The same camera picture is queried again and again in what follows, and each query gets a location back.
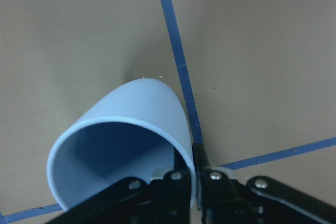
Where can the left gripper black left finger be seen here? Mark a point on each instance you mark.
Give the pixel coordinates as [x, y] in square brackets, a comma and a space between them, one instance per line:
[183, 165]

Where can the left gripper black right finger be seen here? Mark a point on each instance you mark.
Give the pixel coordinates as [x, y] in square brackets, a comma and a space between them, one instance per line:
[201, 161]

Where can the light blue plastic cup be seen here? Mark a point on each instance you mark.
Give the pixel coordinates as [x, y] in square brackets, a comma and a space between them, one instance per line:
[134, 131]

